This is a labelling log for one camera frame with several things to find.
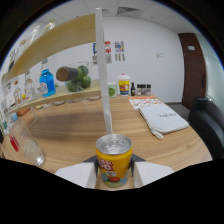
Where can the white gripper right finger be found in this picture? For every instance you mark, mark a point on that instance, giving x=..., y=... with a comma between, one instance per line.
x=151, y=171

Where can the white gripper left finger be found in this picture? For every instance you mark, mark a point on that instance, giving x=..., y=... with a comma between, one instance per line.
x=75, y=173

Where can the yellow drink can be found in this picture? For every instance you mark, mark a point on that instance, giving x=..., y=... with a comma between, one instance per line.
x=114, y=163

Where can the small red liquid bottle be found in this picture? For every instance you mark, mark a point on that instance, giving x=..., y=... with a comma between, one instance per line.
x=14, y=143

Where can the white cup green print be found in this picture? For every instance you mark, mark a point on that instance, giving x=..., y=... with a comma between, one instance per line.
x=112, y=90

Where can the clear glass with ice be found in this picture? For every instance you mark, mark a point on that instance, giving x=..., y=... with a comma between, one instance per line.
x=30, y=146

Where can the white folded towel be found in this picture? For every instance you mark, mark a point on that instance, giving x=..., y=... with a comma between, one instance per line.
x=163, y=120

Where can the orange menu sheet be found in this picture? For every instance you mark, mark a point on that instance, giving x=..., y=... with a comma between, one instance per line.
x=143, y=101

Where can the black chair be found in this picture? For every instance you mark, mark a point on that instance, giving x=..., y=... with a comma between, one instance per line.
x=208, y=123

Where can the dark glass sauce bottle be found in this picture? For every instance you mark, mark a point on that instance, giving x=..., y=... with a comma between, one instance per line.
x=133, y=90

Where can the white tub red lid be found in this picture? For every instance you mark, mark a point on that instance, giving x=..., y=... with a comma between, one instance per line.
x=124, y=86

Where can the blue liquid bottle silver cap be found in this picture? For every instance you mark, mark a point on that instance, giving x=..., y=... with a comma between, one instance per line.
x=47, y=83

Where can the clear bottle red label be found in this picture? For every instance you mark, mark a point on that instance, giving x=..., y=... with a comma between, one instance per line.
x=30, y=88

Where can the dark cylinder muddler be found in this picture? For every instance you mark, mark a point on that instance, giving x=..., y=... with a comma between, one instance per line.
x=66, y=73

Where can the brown door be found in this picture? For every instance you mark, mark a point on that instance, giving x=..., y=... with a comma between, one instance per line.
x=191, y=66

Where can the ceiling air vent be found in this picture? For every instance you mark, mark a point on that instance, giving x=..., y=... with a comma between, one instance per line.
x=129, y=11

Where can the multicolour wall poster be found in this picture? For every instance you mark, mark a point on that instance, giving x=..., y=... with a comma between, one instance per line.
x=119, y=50

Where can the red wall poster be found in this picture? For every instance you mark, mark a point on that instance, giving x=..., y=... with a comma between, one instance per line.
x=108, y=51

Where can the white frame wooden shelf rack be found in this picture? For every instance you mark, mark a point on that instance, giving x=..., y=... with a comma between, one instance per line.
x=66, y=36

